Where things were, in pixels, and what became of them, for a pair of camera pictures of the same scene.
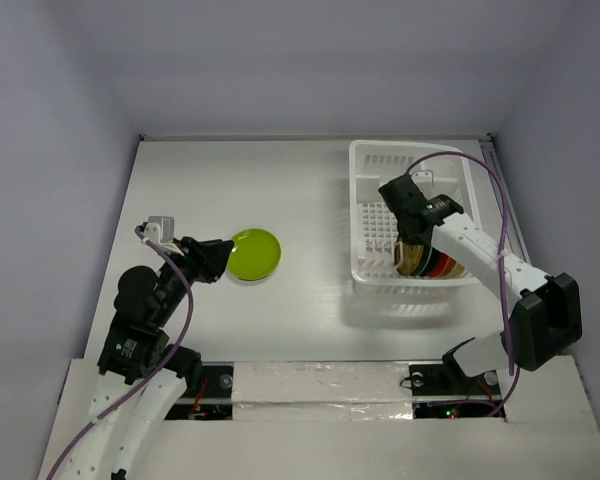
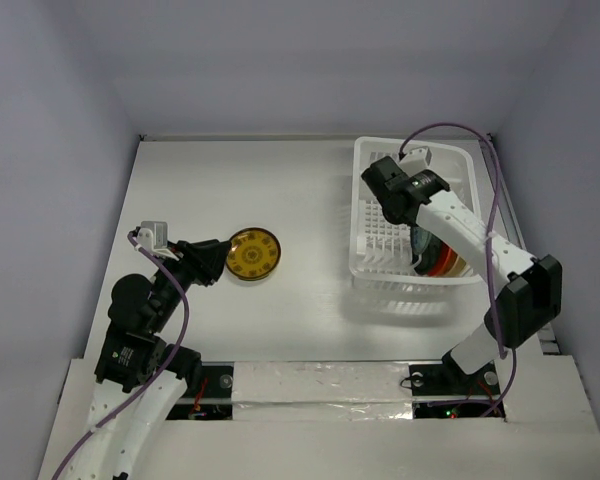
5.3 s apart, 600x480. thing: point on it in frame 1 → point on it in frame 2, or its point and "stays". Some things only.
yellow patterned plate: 407,257 → 253,253
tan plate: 458,271 stays
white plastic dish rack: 374,232 stays
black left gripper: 208,257 stays
